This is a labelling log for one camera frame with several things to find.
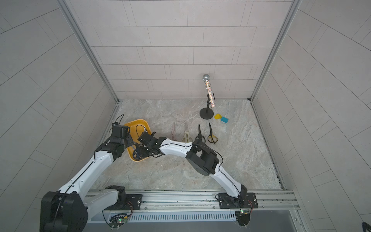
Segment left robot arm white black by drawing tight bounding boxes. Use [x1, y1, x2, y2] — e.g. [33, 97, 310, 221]
[40, 135, 134, 232]

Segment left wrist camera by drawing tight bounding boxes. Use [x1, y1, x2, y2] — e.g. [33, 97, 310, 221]
[110, 122, 130, 139]

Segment cream kitchen shears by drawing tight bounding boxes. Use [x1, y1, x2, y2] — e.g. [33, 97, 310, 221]
[182, 123, 193, 143]

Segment aluminium mounting rail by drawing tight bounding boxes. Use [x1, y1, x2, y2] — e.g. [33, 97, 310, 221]
[86, 190, 300, 215]

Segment yellow plastic storage box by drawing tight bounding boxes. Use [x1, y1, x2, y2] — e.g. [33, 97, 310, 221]
[125, 119, 152, 162]

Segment yellow handled black scissors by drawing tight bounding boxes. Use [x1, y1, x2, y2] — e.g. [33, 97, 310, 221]
[208, 123, 218, 144]

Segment teal small block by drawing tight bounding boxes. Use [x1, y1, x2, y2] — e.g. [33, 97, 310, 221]
[221, 117, 229, 123]

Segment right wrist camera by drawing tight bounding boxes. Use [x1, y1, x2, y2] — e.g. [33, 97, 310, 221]
[138, 131, 155, 145]

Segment pink scissors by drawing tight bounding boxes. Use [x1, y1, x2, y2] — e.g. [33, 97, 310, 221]
[171, 123, 177, 141]

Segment glitter microphone with silver head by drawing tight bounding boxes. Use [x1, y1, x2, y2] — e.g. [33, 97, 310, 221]
[203, 74, 215, 108]

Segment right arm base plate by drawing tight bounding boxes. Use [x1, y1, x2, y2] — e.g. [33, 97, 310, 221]
[215, 192, 259, 209]

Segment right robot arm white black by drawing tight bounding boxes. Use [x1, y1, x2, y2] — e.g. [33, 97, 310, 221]
[133, 137, 247, 201]

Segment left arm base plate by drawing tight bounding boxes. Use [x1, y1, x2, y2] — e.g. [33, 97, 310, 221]
[115, 194, 143, 210]

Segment left circuit board with wires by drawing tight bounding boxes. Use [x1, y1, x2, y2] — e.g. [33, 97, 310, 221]
[102, 208, 134, 231]

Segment right circuit board with wires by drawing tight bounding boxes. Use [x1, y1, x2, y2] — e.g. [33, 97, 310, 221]
[235, 207, 254, 227]

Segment circuit board with wires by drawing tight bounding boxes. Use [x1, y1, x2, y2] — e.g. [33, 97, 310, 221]
[235, 207, 254, 227]
[102, 208, 134, 231]

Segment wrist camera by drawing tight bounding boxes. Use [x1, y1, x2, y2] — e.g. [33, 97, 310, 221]
[110, 122, 130, 139]
[138, 131, 155, 145]

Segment blue handled scissors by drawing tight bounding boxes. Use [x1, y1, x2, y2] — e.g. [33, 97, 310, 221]
[132, 147, 142, 161]

